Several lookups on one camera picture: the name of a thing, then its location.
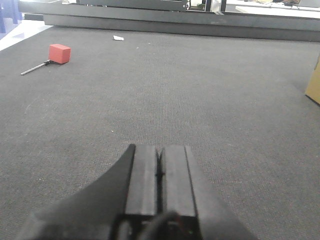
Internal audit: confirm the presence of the small white paper scrap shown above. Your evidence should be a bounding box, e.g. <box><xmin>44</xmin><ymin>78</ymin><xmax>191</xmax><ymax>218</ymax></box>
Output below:
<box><xmin>113</xmin><ymin>35</ymin><xmax>124</xmax><ymax>41</ymax></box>

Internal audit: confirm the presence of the brown cardboard box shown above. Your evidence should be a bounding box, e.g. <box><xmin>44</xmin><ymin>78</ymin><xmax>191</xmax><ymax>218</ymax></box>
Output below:
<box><xmin>305</xmin><ymin>56</ymin><xmax>320</xmax><ymax>105</ymax></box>

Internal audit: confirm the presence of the thin metal rod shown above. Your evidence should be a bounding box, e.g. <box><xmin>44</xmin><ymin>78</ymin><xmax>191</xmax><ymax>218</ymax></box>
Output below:
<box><xmin>20</xmin><ymin>60</ymin><xmax>51</xmax><ymax>76</ymax></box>

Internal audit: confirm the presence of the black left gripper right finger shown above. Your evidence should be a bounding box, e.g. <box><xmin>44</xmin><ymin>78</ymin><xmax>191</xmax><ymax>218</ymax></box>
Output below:
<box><xmin>161</xmin><ymin>145</ymin><xmax>196</xmax><ymax>217</ymax></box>

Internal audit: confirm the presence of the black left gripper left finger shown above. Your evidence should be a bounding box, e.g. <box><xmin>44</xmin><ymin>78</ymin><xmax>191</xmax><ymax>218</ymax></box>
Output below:
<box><xmin>125</xmin><ymin>145</ymin><xmax>157</xmax><ymax>215</ymax></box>

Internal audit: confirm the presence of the red foam block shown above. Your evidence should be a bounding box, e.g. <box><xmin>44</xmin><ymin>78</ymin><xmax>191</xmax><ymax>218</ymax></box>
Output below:
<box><xmin>48</xmin><ymin>44</ymin><xmax>71</xmax><ymax>64</ymax></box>

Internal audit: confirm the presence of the black metal conveyor frame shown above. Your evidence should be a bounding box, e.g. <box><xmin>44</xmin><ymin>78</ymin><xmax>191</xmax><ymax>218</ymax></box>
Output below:
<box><xmin>18</xmin><ymin>1</ymin><xmax>320</xmax><ymax>42</ymax></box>

